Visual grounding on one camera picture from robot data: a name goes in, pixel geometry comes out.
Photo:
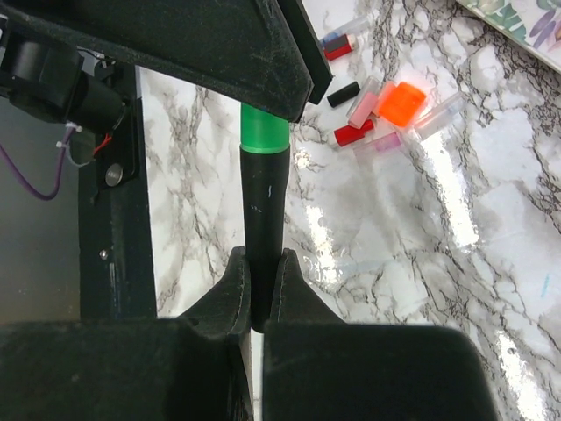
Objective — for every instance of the red marker cap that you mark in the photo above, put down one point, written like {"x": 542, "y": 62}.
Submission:
{"x": 347, "y": 134}

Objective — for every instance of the clear purple marker cap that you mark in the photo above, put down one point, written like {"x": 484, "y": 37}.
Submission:
{"x": 376, "y": 147}

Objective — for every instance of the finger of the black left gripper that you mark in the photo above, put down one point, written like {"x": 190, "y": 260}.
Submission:
{"x": 311, "y": 51}
{"x": 244, "y": 50}

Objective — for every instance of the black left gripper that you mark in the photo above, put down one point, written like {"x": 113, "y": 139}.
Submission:
{"x": 44, "y": 78}

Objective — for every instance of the pink marker cap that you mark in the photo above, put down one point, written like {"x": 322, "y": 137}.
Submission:
{"x": 364, "y": 103}

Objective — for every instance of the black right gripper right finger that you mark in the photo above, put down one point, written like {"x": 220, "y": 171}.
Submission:
{"x": 318, "y": 367}

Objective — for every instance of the green cap black highlighter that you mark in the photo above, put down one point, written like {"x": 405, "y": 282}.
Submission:
{"x": 264, "y": 179}

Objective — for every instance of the orange highlighter cap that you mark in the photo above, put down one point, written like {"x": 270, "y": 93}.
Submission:
{"x": 408, "y": 102}

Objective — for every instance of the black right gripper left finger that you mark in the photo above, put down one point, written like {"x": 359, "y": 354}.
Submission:
{"x": 192, "y": 367}

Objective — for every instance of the blue red whiteboard pen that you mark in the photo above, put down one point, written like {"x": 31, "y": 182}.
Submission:
{"x": 340, "y": 46}

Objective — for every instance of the clear plastic pen cap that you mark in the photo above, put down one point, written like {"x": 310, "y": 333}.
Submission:
{"x": 439, "y": 117}

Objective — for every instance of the black marker cap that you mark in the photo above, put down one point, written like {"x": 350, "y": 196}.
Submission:
{"x": 343, "y": 95}

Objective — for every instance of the floral leaf pattern tray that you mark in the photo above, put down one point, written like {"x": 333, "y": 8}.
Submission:
{"x": 534, "y": 25}

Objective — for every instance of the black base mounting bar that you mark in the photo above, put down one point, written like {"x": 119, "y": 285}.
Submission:
{"x": 115, "y": 243}

